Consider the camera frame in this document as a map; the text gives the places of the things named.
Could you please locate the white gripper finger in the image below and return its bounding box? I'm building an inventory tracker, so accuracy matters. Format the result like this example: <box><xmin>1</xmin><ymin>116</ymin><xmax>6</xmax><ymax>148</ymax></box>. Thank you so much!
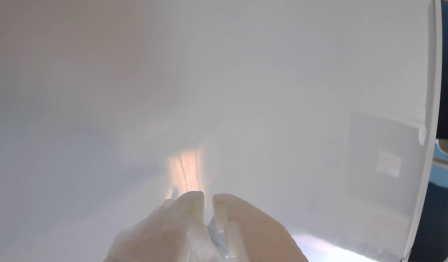
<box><xmin>212</xmin><ymin>194</ymin><xmax>308</xmax><ymax>262</ymax></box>
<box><xmin>103</xmin><ymin>191</ymin><xmax>224</xmax><ymax>262</ymax></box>

